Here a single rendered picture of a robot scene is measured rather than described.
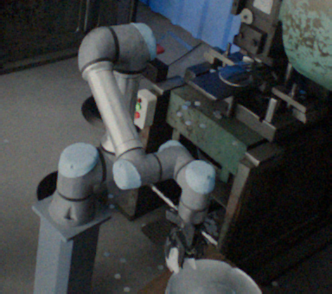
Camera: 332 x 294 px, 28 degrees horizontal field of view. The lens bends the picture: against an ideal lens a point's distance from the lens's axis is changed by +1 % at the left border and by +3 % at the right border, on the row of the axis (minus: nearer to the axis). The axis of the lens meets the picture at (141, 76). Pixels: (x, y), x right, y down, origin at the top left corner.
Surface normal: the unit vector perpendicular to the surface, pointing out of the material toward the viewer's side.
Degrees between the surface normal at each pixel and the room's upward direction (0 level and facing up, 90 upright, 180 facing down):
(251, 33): 90
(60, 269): 90
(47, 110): 0
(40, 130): 0
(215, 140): 90
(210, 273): 0
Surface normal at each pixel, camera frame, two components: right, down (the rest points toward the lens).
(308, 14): -0.77, 0.39
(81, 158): 0.03, -0.82
